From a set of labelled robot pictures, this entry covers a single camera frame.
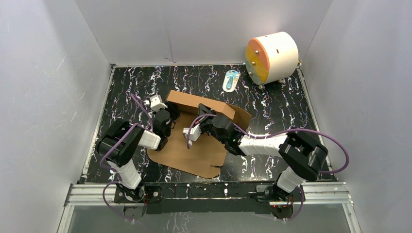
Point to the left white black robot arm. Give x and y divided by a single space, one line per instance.
120 141

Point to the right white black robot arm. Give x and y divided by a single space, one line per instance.
304 155

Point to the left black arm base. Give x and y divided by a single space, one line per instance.
138 197

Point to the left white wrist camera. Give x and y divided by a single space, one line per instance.
155 103

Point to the light blue packaged tool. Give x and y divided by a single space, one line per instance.
230 80

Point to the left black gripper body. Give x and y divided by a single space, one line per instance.
173 111

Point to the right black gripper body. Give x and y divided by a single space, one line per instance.
208 127

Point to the aluminium frame rail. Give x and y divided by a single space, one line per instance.
218 207

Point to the white cylindrical drum orange face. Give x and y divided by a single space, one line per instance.
271 57

